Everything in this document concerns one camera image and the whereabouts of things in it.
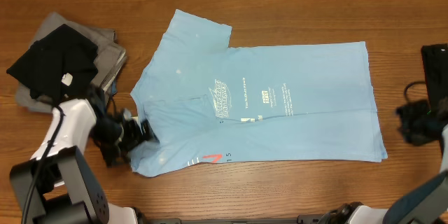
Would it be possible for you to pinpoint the black folded garment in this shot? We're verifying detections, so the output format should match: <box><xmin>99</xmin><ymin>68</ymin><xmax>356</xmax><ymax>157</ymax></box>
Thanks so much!
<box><xmin>6</xmin><ymin>24</ymin><xmax>98</xmax><ymax>105</ymax></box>

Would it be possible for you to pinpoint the grey folded garment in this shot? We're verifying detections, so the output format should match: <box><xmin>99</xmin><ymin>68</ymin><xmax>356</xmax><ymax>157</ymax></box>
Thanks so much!
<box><xmin>15</xmin><ymin>12</ymin><xmax>127</xmax><ymax>113</ymax></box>

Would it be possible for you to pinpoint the light blue t-shirt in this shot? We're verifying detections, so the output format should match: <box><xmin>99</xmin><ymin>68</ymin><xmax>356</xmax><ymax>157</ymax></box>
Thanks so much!
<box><xmin>131</xmin><ymin>10</ymin><xmax>387</xmax><ymax>177</ymax></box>

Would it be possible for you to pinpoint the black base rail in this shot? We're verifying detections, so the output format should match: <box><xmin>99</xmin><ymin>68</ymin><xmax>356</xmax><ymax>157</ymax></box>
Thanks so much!
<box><xmin>139</xmin><ymin>214</ymin><xmax>330</xmax><ymax>224</ymax></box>

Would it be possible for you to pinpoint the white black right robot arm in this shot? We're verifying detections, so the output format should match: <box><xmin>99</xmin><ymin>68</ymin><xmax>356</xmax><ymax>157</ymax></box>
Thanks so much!
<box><xmin>318</xmin><ymin>98</ymin><xmax>447</xmax><ymax>224</ymax></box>

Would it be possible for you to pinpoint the black garment pile at right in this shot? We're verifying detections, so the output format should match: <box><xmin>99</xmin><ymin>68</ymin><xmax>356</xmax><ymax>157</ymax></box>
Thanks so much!
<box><xmin>421</xmin><ymin>43</ymin><xmax>447</xmax><ymax>110</ymax></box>

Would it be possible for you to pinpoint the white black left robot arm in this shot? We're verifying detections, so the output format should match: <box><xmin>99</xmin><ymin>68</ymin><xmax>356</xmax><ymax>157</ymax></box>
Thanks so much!
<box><xmin>9</xmin><ymin>85</ymin><xmax>157</xmax><ymax>223</ymax></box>

